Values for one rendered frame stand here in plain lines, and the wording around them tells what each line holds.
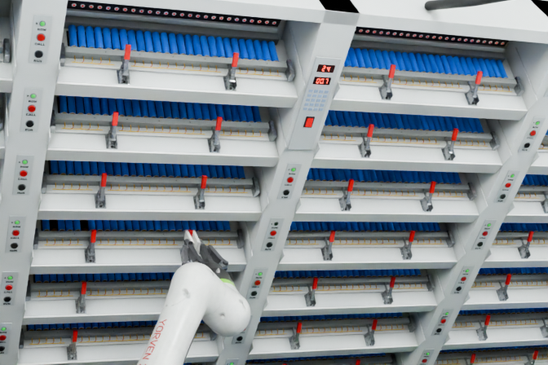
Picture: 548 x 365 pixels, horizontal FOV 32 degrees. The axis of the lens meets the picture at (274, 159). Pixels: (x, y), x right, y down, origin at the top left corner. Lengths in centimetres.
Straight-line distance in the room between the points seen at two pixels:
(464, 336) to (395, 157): 92
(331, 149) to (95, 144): 64
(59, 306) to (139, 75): 76
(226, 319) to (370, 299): 86
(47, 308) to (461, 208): 124
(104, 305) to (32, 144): 63
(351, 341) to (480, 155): 78
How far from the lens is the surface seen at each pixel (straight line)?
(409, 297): 313
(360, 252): 291
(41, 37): 219
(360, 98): 251
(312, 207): 270
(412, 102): 258
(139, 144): 242
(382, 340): 324
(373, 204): 279
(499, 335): 347
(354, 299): 304
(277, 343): 308
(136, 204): 254
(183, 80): 235
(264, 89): 241
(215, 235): 273
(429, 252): 303
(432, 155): 275
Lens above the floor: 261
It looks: 33 degrees down
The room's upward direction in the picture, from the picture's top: 17 degrees clockwise
